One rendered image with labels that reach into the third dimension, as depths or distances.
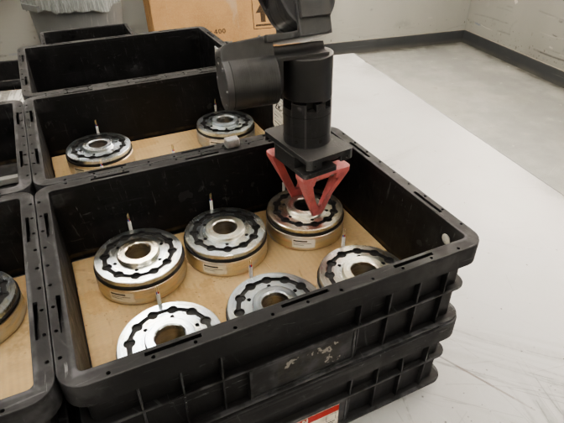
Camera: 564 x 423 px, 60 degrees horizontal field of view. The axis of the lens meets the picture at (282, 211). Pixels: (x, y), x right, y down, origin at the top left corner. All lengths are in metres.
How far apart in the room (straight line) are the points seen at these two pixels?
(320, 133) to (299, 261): 0.16
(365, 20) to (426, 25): 0.58
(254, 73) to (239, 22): 3.07
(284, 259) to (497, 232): 0.46
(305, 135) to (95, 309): 0.31
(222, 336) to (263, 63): 0.28
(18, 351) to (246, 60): 0.38
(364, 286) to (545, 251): 0.54
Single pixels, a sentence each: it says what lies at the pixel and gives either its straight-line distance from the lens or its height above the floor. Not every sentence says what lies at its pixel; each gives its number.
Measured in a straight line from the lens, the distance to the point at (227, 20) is 3.58.
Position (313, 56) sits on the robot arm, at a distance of 0.55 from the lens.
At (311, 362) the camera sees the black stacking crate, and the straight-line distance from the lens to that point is 0.49.
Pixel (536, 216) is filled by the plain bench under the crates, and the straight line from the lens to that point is 1.03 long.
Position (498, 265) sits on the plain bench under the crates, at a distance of 0.88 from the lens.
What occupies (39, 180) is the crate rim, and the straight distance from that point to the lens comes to 0.65.
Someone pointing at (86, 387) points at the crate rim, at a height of 0.93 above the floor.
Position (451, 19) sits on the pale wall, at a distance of 4.63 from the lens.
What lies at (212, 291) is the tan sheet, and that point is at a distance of 0.58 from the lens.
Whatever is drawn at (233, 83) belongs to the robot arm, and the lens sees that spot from 0.52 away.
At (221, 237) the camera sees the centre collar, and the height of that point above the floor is 0.87.
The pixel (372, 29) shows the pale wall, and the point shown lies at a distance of 4.25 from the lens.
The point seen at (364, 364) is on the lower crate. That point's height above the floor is 0.81.
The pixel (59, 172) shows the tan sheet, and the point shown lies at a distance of 0.87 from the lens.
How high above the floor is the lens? 1.23
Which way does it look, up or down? 35 degrees down
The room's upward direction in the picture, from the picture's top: straight up
